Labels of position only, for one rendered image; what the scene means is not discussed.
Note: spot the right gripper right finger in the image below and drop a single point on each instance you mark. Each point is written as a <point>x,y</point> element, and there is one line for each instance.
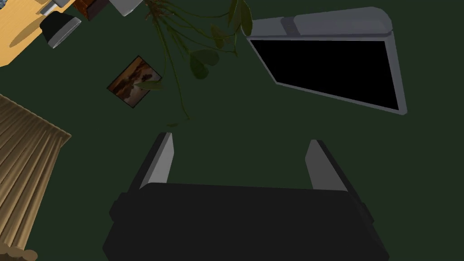
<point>324,168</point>

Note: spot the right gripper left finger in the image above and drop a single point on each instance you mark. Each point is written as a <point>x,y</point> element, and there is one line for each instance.
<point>160,162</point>

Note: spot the grey framed black window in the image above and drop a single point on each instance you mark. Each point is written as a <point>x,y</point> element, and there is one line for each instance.
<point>326,65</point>

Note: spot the green trailing house plant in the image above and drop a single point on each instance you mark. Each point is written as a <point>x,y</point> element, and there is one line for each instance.
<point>203,58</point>

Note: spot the beige pleated curtain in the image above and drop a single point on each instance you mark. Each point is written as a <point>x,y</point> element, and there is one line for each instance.
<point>25,174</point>

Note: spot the black and grey lamp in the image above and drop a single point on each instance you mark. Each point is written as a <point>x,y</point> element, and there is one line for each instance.
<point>59,27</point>

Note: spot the light wooden table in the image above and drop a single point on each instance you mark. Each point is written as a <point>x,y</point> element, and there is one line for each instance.
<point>20,25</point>

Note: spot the brown landscape wall picture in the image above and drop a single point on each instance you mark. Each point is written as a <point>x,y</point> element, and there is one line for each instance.
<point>133,81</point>

